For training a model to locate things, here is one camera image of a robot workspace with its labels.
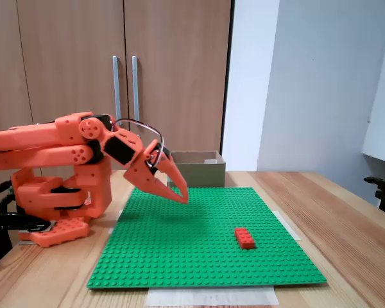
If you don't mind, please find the red lego block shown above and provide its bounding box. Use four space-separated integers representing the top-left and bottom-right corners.
234 227 257 250

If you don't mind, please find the translucent tape strip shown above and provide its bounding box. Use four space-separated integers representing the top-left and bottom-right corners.
277 209 303 242
107 209 124 235

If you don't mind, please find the gripper motor cable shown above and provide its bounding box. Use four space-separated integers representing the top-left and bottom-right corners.
111 117 166 163

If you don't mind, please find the white board panel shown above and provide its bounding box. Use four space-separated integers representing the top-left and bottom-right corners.
361 0 385 166

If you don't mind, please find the black table clamp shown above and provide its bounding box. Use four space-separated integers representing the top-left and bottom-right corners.
0 212 54 271

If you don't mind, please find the translucent tape sheet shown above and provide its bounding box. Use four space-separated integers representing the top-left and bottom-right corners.
146 286 280 307

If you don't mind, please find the wooden cabinet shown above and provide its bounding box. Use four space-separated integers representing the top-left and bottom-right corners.
0 0 235 212

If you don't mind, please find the green lego baseplate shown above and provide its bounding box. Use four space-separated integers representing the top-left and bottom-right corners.
86 186 328 290

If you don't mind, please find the metal cabinet handle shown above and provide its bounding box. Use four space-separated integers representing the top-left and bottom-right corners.
131 55 141 121
112 55 123 121

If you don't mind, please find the cardboard box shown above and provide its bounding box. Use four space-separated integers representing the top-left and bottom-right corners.
162 150 227 188

